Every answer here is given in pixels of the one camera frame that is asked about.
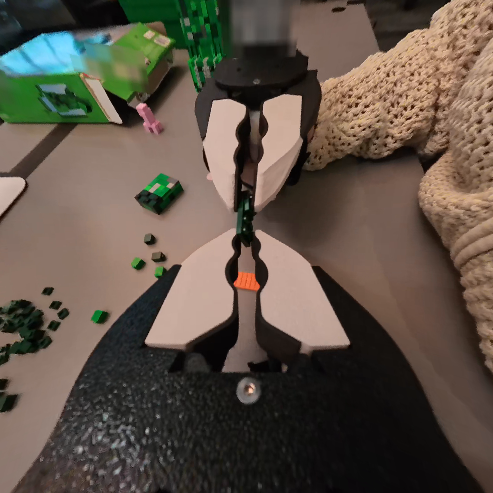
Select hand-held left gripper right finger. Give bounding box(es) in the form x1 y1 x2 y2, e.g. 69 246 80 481
257 231 352 356

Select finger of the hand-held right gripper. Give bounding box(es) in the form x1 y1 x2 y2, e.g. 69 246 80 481
206 100 249 211
251 93 305 213

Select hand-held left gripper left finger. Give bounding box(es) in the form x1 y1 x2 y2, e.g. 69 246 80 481
144 231 239 353

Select dark green lego brick stack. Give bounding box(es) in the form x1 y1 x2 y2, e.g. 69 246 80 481
234 192 255 248

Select person's right forearm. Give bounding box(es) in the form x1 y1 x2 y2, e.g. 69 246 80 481
304 0 493 172

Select green lego creeper figure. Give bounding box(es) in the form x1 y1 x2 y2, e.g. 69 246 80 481
177 0 225 83

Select pink lego pig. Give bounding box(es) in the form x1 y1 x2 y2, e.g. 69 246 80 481
137 102 165 135

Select green pixel lego cube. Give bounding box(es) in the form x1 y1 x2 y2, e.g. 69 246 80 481
134 173 185 215

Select green lego box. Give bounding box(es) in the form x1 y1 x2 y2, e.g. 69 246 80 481
0 23 175 125

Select scattered dark green lego pieces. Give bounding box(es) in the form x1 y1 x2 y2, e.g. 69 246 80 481
0 286 71 413

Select orange brick separator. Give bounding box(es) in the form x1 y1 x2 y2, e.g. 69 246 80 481
234 271 259 292

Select green bin with white bags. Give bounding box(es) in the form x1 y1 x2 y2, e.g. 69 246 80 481
119 0 185 25

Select white round-cornered base plate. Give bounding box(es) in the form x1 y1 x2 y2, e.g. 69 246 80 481
0 175 27 219

